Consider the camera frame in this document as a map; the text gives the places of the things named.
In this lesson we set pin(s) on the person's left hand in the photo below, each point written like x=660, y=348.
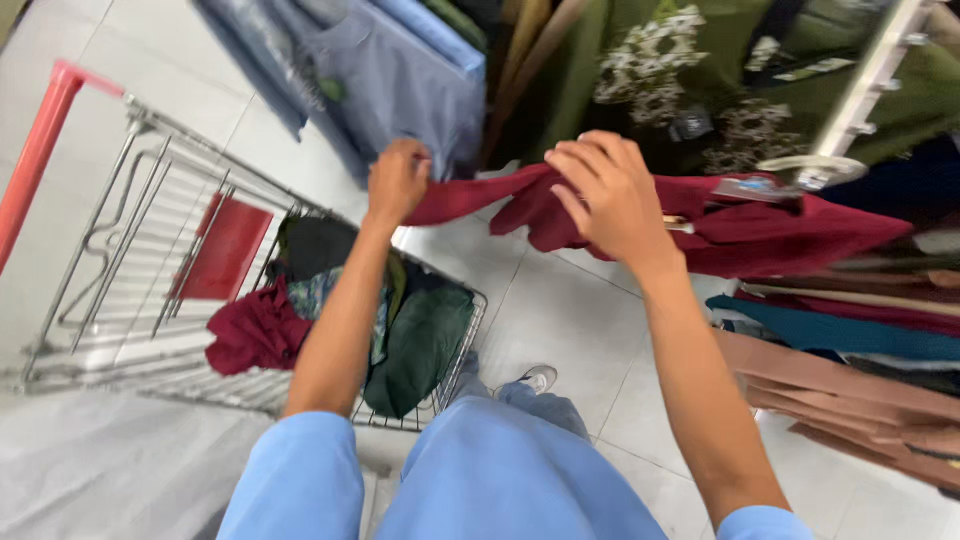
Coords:
x=394, y=187

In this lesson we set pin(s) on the person's right hand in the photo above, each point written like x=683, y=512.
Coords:
x=622, y=202

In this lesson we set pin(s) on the person's left fingers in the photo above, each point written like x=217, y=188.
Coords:
x=415, y=163

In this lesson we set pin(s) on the maroon garment with tag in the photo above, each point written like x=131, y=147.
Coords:
x=750, y=232

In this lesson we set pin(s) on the hanging blue garments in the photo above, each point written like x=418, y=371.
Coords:
x=397, y=75

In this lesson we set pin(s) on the black garment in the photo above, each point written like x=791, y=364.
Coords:
x=315, y=244

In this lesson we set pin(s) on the hanging tan brown garments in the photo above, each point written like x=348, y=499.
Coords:
x=525, y=52

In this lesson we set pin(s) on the teal patterned garment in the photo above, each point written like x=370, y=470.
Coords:
x=309, y=291

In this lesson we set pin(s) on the dark green garment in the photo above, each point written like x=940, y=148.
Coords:
x=420, y=337

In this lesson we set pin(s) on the red cart seat flap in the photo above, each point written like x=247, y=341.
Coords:
x=225, y=251

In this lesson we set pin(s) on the crumpled maroon garment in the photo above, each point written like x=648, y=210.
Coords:
x=251, y=330

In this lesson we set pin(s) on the person's white shoe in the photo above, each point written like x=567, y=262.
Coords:
x=536, y=379

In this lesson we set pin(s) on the person's blue jeans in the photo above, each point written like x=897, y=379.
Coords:
x=525, y=405

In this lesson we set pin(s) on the hanging green floral garments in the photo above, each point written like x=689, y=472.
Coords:
x=675, y=67

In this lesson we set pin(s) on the person's light blue shirt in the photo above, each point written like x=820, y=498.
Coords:
x=487, y=480

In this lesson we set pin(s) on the row of hanging coloured garments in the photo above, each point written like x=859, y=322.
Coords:
x=840, y=352

